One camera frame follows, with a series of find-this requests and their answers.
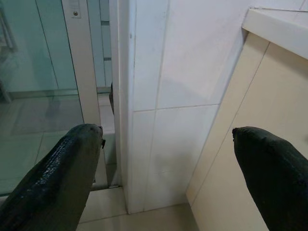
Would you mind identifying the cream countertop edge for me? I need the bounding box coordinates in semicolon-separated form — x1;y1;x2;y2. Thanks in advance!
241;7;308;60

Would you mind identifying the dark door handle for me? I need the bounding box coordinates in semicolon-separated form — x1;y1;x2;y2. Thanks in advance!
108;81;115;114

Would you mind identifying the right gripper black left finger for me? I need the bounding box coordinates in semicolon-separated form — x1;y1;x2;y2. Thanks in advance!
0;123;106;231

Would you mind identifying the glass sliding door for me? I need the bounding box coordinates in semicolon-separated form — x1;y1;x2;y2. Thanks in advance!
0;0;84;196

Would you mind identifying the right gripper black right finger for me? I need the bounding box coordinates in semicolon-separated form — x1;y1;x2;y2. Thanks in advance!
231;127;308;231

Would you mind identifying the white door frame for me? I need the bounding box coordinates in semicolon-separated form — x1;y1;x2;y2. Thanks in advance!
60;0;122;191

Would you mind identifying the beige kitchen cabinet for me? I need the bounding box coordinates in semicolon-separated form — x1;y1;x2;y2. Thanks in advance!
184;31;308;231

